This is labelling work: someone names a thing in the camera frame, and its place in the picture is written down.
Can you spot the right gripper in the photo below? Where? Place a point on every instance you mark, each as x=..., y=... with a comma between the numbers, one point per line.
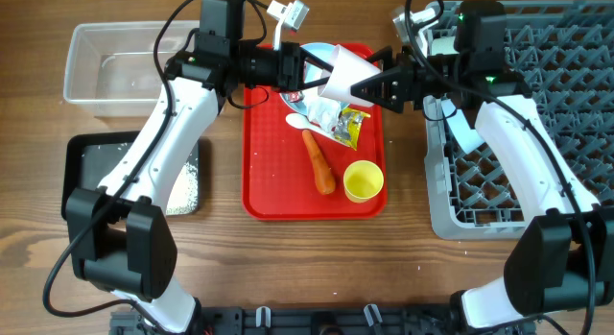
x=404, y=79

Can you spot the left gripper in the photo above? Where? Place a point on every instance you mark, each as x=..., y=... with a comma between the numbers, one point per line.
x=292, y=75

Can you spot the pink cup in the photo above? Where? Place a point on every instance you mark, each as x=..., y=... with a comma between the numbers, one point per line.
x=348, y=69

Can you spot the light blue bowl with mushroom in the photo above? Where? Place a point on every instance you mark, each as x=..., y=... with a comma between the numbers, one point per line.
x=443, y=46

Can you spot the light blue bowl with rice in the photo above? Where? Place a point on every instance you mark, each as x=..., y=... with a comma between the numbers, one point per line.
x=468, y=139

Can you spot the yellow cup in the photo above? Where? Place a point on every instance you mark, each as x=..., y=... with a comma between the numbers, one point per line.
x=362, y=181

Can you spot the white rice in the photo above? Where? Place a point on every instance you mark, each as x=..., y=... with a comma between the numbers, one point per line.
x=185, y=193

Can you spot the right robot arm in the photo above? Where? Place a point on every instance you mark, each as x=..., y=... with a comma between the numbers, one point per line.
x=564, y=258

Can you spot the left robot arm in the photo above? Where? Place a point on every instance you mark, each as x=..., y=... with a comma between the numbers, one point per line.
x=119, y=239

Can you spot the grey dishwasher rack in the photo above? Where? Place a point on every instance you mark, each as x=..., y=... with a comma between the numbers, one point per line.
x=564, y=50

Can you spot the black rectangular waste tray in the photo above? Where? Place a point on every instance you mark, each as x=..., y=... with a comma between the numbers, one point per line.
x=90, y=157

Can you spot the red snack wrapper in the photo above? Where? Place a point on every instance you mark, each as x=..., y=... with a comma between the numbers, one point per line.
x=294, y=97

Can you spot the crumpled white tissue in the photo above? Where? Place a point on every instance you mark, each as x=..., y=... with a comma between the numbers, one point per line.
x=324, y=112

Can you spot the white plastic spoon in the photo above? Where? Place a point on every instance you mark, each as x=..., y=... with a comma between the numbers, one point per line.
x=300, y=122

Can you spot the yellow silver snack wrapper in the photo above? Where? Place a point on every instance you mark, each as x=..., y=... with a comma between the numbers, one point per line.
x=348, y=128

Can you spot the red serving tray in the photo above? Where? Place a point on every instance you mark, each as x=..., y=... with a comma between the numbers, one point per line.
x=277, y=177

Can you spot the orange carrot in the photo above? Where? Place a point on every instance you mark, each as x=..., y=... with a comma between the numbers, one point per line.
x=324, y=179

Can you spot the clear plastic storage bin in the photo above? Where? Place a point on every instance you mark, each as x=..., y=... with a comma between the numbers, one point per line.
x=110, y=69

